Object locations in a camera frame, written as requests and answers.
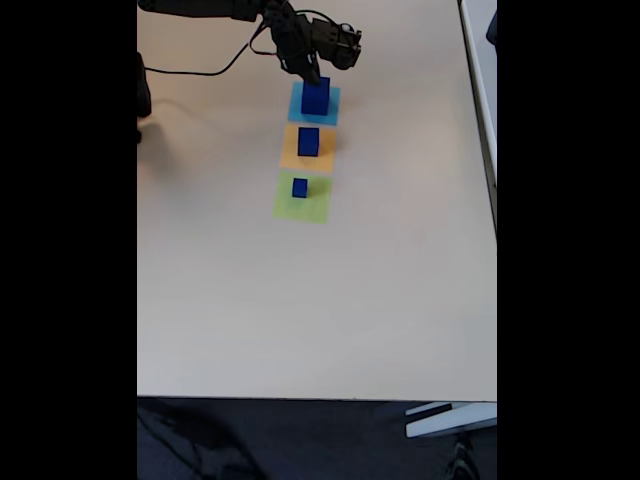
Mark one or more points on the medium blue cube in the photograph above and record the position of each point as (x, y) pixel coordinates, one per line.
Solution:
(308, 145)

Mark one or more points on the small blue cube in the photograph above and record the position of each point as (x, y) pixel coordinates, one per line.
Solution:
(300, 192)

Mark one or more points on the blue paper square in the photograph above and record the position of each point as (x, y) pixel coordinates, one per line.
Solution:
(295, 114)

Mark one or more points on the orange paper square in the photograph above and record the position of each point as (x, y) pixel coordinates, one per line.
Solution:
(287, 160)

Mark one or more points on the green paper square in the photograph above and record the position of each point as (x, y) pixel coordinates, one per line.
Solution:
(320, 205)

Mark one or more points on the large blue cube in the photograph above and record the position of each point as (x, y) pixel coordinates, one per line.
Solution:
(315, 102)

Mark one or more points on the white side table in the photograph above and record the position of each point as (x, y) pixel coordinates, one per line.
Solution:
(482, 100)

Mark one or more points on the dark blue object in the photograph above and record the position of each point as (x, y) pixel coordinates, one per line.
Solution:
(492, 27)

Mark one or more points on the white table foot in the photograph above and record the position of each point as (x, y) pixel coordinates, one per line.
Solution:
(450, 422)

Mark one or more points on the black stand leg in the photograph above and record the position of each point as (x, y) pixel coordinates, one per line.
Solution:
(462, 460)

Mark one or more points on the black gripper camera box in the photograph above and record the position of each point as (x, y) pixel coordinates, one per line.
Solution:
(285, 62)

